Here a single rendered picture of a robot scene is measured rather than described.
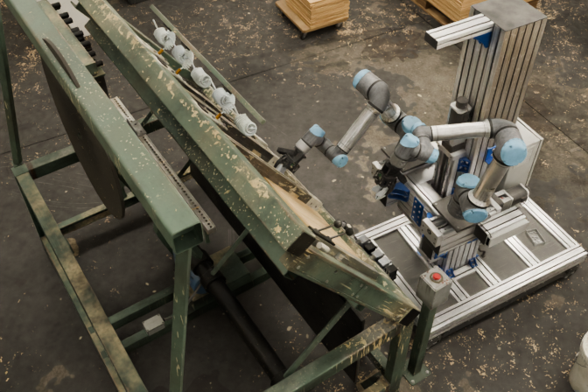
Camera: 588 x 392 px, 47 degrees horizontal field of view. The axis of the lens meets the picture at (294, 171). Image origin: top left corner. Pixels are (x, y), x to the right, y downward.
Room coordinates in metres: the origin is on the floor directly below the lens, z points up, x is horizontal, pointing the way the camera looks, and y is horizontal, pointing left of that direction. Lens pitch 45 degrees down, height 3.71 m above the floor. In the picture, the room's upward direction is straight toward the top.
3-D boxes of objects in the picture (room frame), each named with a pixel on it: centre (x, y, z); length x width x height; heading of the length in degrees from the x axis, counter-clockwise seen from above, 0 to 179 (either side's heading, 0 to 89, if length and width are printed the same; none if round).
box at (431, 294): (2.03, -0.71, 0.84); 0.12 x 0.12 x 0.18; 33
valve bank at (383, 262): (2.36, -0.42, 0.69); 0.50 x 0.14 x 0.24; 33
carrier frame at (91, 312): (2.43, 0.57, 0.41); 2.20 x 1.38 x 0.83; 33
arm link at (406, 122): (2.84, -0.65, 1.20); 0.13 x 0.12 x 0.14; 35
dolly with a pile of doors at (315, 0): (5.86, -0.18, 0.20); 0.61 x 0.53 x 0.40; 28
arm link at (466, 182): (2.39, -0.89, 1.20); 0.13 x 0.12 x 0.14; 2
